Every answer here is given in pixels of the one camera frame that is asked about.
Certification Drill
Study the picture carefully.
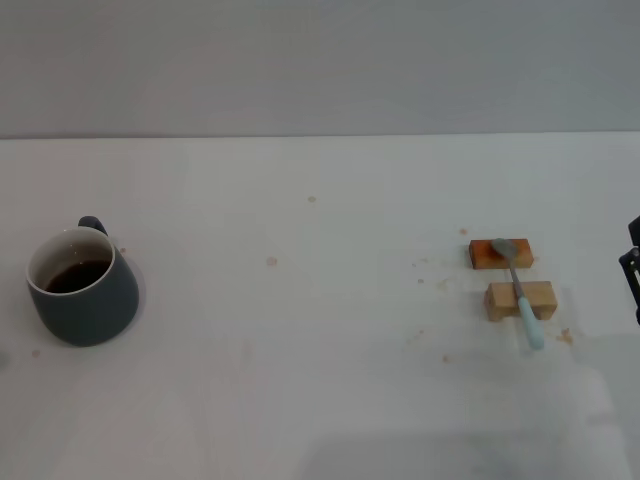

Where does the light blue handled metal spoon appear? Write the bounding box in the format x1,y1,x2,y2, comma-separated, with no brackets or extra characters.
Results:
490,237,546,351

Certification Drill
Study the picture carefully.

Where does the dark grey ceramic coffee cup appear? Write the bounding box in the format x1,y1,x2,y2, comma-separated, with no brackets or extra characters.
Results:
25,215,141,348

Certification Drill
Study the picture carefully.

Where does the pale notched wooden block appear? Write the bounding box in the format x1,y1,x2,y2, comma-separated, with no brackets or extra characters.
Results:
482,280,558,323

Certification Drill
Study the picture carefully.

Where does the coffee stained orange wooden block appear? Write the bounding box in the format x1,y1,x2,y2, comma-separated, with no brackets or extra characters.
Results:
468,238,535,271

